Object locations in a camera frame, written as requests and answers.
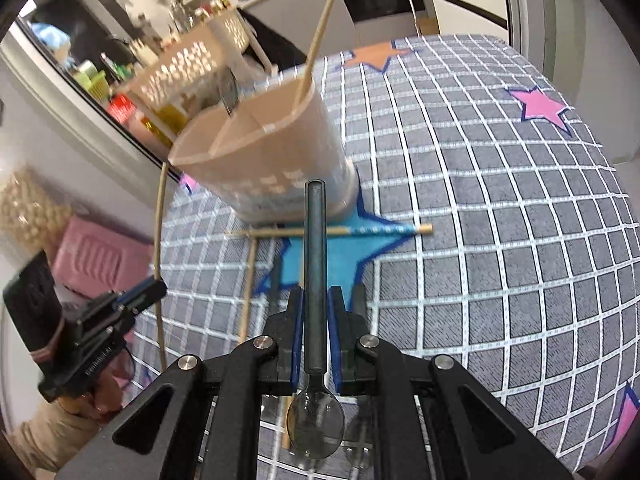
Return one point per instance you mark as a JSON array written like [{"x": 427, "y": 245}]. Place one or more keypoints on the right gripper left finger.
[{"x": 200, "y": 419}]

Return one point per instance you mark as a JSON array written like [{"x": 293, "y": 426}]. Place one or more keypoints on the beige flower-cutout storage rack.
[{"x": 223, "y": 41}]

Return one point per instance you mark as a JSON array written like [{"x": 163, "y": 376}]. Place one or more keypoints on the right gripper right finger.
[{"x": 431, "y": 419}]

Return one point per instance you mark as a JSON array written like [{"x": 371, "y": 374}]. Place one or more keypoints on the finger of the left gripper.
[{"x": 142, "y": 296}]

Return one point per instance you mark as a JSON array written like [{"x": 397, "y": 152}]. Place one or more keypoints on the wooden chopstick on table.
[{"x": 248, "y": 290}]

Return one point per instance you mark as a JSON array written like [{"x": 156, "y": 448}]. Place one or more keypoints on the blue-tipped wooden chopstick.
[{"x": 341, "y": 231}]

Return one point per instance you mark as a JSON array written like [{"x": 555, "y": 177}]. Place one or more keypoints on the dark translucent plastic spoon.
[{"x": 228, "y": 90}]

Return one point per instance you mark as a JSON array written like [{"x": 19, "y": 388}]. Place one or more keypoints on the beige plastic utensil holder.
[{"x": 258, "y": 158}]

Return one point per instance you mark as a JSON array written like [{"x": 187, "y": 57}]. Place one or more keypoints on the red plastic basket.
[{"x": 122, "y": 109}]

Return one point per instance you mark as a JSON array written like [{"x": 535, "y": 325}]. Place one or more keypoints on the pink plastic stool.
[{"x": 92, "y": 259}]

